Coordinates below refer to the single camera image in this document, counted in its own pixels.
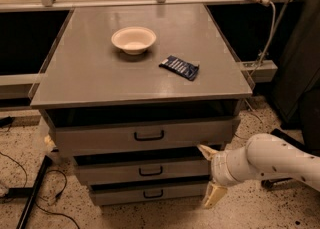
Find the grey drawer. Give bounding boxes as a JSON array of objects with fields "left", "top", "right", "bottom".
[
  {"left": 89, "top": 180, "right": 207, "bottom": 206},
  {"left": 51, "top": 116, "right": 240, "bottom": 157},
  {"left": 75, "top": 157, "right": 211, "bottom": 185}
]

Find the grey bottom drawer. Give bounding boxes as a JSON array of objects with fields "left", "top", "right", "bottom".
[{"left": 89, "top": 180, "right": 207, "bottom": 206}]

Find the white bowl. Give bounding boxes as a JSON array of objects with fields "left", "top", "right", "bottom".
[{"left": 111, "top": 27, "right": 157, "bottom": 55}]

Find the white power cable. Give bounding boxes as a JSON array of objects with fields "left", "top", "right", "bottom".
[{"left": 233, "top": 1, "right": 277, "bottom": 141}]

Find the grey drawer cabinet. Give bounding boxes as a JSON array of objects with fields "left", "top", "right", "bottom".
[{"left": 31, "top": 4, "right": 251, "bottom": 193}]

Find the grey metal frame rail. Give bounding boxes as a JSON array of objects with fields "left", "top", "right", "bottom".
[{"left": 237, "top": 60, "right": 278, "bottom": 83}]

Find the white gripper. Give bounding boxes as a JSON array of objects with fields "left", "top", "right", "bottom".
[{"left": 197, "top": 144, "right": 245, "bottom": 209}]

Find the black office chair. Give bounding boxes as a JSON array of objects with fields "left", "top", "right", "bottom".
[{"left": 261, "top": 86, "right": 320, "bottom": 189}]

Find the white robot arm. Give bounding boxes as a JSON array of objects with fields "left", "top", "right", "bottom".
[{"left": 197, "top": 133, "right": 320, "bottom": 209}]

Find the black floor cable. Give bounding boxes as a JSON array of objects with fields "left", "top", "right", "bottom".
[{"left": 0, "top": 151, "right": 81, "bottom": 229}]

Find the grey top drawer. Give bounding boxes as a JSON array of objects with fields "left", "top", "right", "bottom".
[{"left": 51, "top": 116, "right": 240, "bottom": 157}]

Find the black floor stand bar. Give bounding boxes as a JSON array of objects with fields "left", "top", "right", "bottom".
[{"left": 0, "top": 155, "right": 52, "bottom": 229}]

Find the blue snack packet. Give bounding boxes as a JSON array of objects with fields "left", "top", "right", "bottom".
[{"left": 159, "top": 55, "right": 199, "bottom": 81}]

